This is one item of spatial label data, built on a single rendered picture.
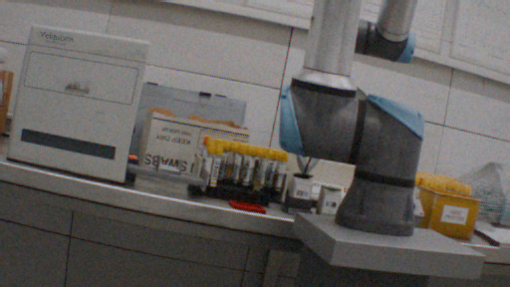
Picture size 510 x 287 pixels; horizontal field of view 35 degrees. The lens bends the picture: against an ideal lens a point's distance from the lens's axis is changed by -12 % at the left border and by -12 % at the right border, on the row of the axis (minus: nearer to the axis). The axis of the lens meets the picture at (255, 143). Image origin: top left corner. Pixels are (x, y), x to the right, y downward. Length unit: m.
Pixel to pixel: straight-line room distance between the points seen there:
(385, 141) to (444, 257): 0.25
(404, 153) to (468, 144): 1.17
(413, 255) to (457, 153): 1.29
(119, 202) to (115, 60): 0.29
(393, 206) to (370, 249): 0.17
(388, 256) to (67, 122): 0.76
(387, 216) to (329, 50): 0.30
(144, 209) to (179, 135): 0.37
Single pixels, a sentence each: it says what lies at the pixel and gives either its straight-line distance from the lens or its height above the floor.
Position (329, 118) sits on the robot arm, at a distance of 1.50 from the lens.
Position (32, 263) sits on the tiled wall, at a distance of 2.51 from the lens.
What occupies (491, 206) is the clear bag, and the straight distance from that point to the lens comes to 2.56.
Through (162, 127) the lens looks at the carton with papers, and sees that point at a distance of 2.10.
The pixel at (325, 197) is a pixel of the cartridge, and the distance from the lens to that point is 1.94.
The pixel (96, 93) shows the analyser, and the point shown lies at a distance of 1.80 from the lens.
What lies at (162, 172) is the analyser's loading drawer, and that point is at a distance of 1.83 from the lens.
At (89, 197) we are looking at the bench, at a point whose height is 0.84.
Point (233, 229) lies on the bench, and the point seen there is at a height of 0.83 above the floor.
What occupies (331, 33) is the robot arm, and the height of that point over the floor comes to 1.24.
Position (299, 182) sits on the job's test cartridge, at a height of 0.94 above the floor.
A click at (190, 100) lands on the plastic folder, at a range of 2.42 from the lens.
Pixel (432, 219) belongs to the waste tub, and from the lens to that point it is 2.00.
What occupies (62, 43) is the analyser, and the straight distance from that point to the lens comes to 1.80.
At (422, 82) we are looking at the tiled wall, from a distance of 2.60.
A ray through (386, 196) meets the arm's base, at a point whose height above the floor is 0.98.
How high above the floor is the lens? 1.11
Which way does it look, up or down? 3 degrees down
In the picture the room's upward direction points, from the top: 11 degrees clockwise
